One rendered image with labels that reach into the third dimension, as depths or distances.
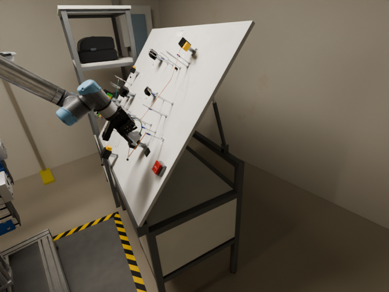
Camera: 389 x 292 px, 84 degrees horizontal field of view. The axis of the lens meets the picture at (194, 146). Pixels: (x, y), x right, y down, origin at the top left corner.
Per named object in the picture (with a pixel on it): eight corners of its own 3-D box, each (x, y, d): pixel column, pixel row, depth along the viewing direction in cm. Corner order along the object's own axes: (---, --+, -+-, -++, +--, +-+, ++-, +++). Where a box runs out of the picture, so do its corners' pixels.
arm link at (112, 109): (97, 114, 88) (95, 106, 94) (105, 122, 91) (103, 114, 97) (112, 103, 88) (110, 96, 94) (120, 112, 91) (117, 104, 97)
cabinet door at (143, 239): (153, 277, 127) (142, 229, 108) (128, 216, 169) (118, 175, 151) (157, 274, 128) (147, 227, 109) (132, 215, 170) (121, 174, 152)
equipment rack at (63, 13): (116, 208, 235) (57, 5, 148) (105, 179, 282) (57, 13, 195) (159, 192, 256) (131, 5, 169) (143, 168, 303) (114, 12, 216)
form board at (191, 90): (101, 137, 193) (98, 136, 192) (154, 30, 181) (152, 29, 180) (141, 227, 102) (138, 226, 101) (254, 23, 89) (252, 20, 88)
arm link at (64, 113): (69, 121, 93) (90, 105, 95) (70, 130, 85) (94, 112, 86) (54, 107, 89) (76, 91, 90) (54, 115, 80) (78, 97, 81)
